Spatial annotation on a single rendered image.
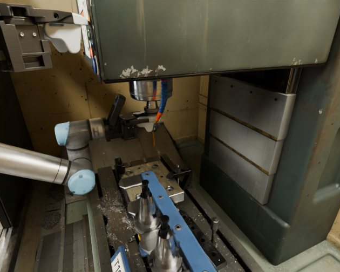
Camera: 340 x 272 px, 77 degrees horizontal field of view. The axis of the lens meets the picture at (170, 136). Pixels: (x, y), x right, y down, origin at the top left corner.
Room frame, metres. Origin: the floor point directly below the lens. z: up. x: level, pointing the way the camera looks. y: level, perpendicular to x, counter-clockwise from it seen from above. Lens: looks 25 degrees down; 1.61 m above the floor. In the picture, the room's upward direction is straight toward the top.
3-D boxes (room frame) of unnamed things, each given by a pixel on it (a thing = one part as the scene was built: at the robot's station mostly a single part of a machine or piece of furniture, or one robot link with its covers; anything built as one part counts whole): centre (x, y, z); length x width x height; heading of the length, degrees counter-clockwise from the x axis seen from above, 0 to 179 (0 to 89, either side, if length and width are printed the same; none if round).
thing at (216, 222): (0.56, -0.16, 0.96); 0.03 x 0.03 x 0.13
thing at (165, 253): (0.27, 0.01, 1.26); 0.04 x 0.04 x 0.07
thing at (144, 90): (0.79, 0.07, 1.46); 0.16 x 0.16 x 0.12
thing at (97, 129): (0.70, 0.26, 1.31); 0.08 x 0.05 x 0.08; 23
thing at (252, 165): (0.97, -0.34, 1.16); 0.48 x 0.05 x 0.51; 23
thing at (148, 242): (0.32, 0.03, 1.21); 0.07 x 0.05 x 0.01; 113
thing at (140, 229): (0.37, 0.05, 1.21); 0.06 x 0.06 x 0.03
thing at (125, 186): (0.52, 0.12, 1.21); 0.07 x 0.05 x 0.01; 113
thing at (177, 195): (0.83, 0.10, 0.97); 0.29 x 0.23 x 0.05; 23
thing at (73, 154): (0.66, 0.32, 1.21); 0.11 x 0.08 x 0.11; 23
